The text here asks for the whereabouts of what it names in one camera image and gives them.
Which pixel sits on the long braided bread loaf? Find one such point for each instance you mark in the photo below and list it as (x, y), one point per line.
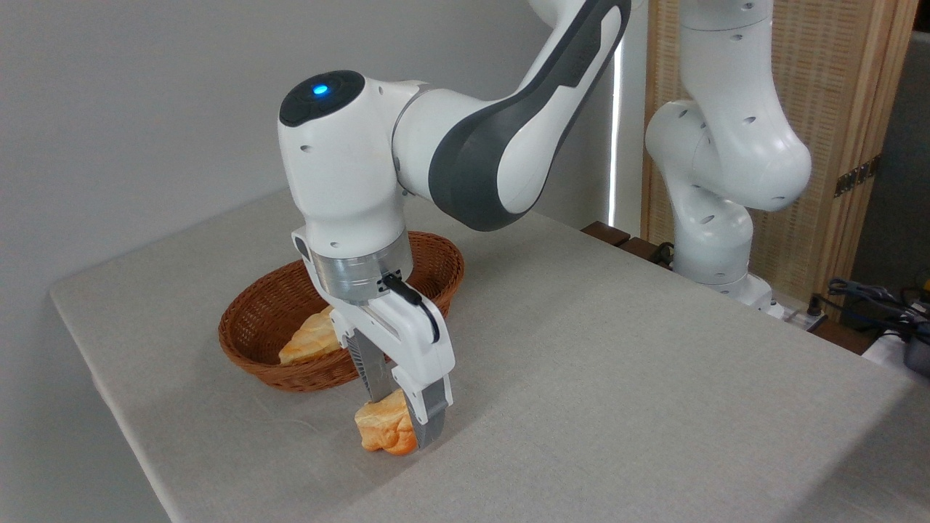
(309, 341)

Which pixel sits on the dark wooden bench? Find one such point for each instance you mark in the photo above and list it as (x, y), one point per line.
(617, 238)

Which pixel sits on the grey tablecloth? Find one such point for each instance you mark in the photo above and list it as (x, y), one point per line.
(617, 378)

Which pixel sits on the brass screen hinge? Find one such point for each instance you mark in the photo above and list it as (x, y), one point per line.
(856, 177)

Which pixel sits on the wooden rattan folding screen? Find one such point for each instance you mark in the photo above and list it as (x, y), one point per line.
(835, 87)

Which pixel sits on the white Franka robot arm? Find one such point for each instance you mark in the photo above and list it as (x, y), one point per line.
(494, 145)

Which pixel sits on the round golden bread roll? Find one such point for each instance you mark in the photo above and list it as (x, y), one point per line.
(385, 428)

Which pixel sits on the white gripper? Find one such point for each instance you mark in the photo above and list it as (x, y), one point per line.
(407, 338)

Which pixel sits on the white power strip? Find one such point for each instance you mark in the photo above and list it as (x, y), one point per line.
(795, 317)

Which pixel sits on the brown wicker oval basket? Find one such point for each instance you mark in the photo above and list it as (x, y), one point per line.
(261, 327)

